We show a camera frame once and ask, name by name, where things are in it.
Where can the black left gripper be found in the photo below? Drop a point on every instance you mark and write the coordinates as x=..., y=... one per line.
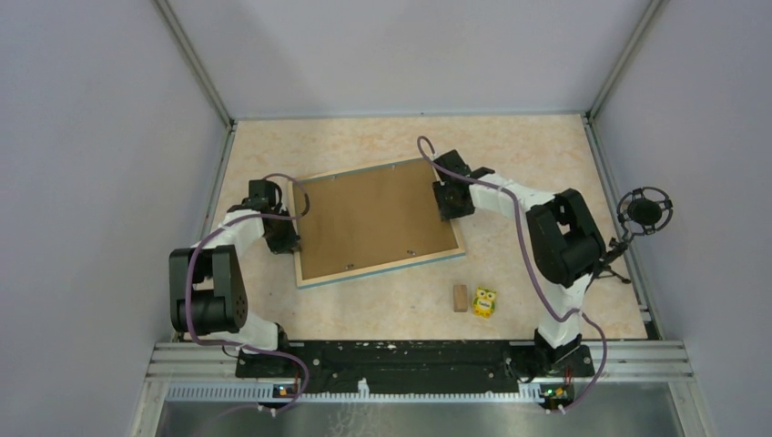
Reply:
x=286, y=244

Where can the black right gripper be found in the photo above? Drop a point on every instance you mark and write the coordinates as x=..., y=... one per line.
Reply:
x=445, y=210

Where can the brown cardboard backing board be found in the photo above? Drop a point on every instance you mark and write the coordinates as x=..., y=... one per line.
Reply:
x=374, y=220

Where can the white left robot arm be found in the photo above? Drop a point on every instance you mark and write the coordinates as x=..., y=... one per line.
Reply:
x=207, y=293

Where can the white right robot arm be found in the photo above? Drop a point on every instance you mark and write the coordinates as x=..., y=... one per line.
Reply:
x=560, y=242

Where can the small wooden block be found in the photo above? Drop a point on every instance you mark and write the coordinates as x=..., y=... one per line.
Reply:
x=460, y=298

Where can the yellow owl toy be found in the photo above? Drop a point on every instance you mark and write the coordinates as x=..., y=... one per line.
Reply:
x=484, y=302

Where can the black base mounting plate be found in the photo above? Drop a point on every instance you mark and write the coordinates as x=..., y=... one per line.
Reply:
x=413, y=366

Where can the black microphone tripod stand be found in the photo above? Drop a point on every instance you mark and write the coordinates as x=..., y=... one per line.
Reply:
x=604, y=269

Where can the black microphone with orange tip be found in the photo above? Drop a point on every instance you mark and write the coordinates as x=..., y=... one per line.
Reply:
x=643, y=212

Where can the aluminium rail frame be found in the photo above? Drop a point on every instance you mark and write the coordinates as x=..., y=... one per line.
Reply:
x=639, y=388

